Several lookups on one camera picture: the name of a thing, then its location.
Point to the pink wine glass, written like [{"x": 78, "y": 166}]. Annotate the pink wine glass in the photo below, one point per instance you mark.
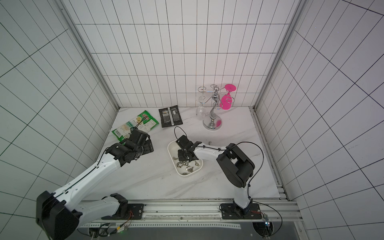
[{"x": 227, "y": 100}]

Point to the white plastic storage box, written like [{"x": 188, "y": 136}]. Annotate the white plastic storage box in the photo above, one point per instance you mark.
[{"x": 183, "y": 166}]

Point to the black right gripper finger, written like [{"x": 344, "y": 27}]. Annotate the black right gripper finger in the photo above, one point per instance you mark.
[
  {"x": 181, "y": 155},
  {"x": 190, "y": 155}
]

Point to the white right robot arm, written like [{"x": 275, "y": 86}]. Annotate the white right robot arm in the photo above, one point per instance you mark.
[{"x": 234, "y": 163}]

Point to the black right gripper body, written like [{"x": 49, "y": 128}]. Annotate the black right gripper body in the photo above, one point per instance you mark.
[{"x": 183, "y": 153}]

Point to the black snack packet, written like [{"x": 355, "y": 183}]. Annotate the black snack packet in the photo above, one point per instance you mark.
[{"x": 170, "y": 117}]

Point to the green chips bag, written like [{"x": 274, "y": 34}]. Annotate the green chips bag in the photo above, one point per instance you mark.
[{"x": 143, "y": 122}]

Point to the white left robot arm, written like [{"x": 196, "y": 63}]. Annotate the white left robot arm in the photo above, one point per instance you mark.
[{"x": 61, "y": 212}]

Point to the clear wine glass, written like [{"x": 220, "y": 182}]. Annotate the clear wine glass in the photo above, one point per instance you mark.
[{"x": 201, "y": 111}]

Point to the chrome glass holder stand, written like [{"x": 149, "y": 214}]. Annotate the chrome glass holder stand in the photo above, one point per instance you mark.
[{"x": 212, "y": 121}]

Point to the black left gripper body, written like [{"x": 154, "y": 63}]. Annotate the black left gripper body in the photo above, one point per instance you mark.
[{"x": 143, "y": 150}]

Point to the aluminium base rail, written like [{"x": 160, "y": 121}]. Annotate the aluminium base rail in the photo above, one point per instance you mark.
[{"x": 201, "y": 213}]

